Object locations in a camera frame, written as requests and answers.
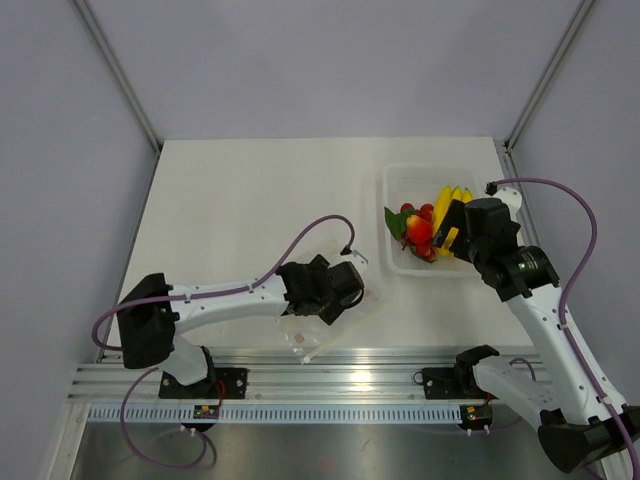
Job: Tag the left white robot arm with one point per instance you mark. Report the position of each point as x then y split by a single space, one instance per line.
155 316

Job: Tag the white perforated plastic basket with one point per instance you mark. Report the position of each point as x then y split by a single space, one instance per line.
415 200

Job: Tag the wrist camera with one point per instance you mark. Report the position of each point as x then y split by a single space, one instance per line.
355 257
511 197

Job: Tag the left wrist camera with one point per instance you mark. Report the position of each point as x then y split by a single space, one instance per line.
355 257

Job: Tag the right small circuit board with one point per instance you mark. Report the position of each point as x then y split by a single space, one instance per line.
476 417

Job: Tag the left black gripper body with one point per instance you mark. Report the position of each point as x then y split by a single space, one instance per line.
331 309

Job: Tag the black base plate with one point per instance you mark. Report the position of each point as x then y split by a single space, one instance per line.
230 382
446 383

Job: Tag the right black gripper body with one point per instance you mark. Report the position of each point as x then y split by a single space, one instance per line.
473 247

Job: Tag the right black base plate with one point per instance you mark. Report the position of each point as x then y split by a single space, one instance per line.
446 383

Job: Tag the right aluminium corner post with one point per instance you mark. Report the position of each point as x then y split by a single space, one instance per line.
559 55

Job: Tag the red fruit bunch with leaves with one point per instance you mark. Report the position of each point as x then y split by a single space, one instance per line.
412 228

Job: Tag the left aluminium corner post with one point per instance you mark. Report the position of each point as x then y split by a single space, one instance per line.
109 57

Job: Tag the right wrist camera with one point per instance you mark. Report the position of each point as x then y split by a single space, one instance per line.
511 197

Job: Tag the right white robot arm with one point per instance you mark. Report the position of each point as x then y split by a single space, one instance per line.
583 418

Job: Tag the left small circuit board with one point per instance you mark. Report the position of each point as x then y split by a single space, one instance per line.
206 412

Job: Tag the small circuit board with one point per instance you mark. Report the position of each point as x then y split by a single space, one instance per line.
476 417
206 412

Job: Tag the white slotted cable duct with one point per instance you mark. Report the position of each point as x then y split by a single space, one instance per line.
281 414

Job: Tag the aluminium rail beam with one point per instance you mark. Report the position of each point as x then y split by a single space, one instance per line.
340 376

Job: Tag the clear zip top bag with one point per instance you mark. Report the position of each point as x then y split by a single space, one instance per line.
309 336

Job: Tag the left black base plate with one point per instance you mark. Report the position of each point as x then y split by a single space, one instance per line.
230 382

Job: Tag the yellow banana bunch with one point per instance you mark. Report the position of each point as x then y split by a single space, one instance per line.
444 199

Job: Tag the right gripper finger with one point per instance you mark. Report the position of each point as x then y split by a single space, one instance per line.
453 219
444 249

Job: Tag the aluminium corner post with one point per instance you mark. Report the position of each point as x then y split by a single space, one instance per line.
559 55
109 57

